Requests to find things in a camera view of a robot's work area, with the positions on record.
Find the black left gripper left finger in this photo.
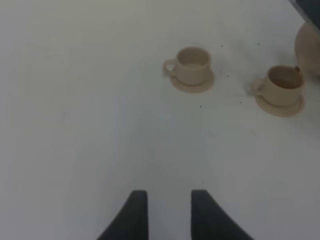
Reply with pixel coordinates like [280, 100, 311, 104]
[98, 190, 149, 240]

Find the tan ceramic teapot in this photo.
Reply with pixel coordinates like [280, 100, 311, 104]
[294, 22, 320, 79]

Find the tan saucer far left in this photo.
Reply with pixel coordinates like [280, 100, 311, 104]
[169, 70, 215, 94]

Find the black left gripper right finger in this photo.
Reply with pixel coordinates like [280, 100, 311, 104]
[190, 190, 252, 240]

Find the tan teacup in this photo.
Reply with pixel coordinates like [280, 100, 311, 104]
[251, 65, 305, 107]
[162, 47, 212, 86]

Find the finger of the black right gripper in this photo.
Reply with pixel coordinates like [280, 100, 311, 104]
[289, 0, 320, 33]

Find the tan teacup far left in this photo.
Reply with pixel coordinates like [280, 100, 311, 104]
[162, 47, 212, 86]

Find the tan saucer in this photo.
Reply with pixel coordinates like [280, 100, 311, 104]
[254, 95, 305, 118]
[169, 70, 215, 94]

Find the tan teacup near centre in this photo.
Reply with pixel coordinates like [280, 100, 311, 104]
[251, 65, 305, 107]

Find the tan saucer near centre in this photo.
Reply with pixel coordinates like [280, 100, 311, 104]
[254, 95, 305, 118]

